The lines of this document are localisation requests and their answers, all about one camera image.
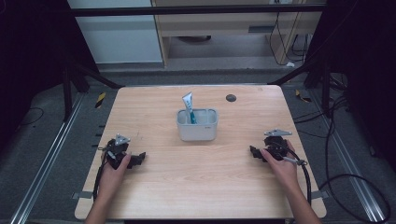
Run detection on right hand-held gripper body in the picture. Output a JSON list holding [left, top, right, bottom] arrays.
[[263, 128, 294, 161]]

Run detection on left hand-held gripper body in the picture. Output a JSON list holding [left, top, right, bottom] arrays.
[[102, 133, 132, 171]]

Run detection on grey plastic container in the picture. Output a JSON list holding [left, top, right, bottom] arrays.
[[176, 107, 219, 143]]

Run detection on white and teal toothpaste tube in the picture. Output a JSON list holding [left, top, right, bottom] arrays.
[[181, 91, 198, 125]]

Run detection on person's right hand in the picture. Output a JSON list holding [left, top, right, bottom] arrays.
[[259, 139, 301, 189]]

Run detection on person's left hand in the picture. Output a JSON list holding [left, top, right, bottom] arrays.
[[95, 154, 133, 201]]

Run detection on grey tape piece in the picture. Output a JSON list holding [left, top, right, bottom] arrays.
[[71, 190, 94, 201], [311, 189, 330, 201]]

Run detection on yellow and black tape strip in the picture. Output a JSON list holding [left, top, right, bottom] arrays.
[[94, 91, 107, 109], [294, 89, 313, 104]]

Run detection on black metal stand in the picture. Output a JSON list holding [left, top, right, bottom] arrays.
[[61, 62, 125, 123], [268, 58, 333, 119]]

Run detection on white cabinet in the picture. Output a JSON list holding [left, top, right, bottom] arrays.
[[66, 0, 163, 65]]

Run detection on black curtain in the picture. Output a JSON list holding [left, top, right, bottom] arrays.
[[0, 0, 101, 153], [306, 0, 396, 172]]

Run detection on light wooden desk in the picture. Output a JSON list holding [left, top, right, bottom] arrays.
[[151, 0, 328, 67]]

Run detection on black horizontal bar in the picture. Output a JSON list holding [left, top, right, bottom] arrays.
[[69, 4, 327, 17]]

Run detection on left hand-held gripper black cable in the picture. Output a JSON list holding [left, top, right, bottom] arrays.
[[92, 160, 108, 201]]

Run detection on hand-held gripper black cable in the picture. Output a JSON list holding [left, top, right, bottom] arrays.
[[92, 160, 108, 201], [279, 145, 313, 207]]

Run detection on right hand-held gripper black cable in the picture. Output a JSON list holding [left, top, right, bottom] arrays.
[[279, 145, 313, 207]]

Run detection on silver metal floor rail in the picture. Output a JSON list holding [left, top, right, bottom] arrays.
[[310, 89, 388, 224], [8, 92, 86, 224]]

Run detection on bundle of black floor cables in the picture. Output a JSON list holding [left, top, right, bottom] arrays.
[[293, 73, 351, 139]]

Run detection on thin black floor cable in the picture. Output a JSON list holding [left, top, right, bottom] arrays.
[[21, 106, 45, 126]]

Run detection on looped black floor cable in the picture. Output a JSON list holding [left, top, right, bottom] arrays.
[[318, 173, 392, 224]]

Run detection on hanging black cables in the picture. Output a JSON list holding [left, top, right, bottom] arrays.
[[268, 11, 310, 67]]

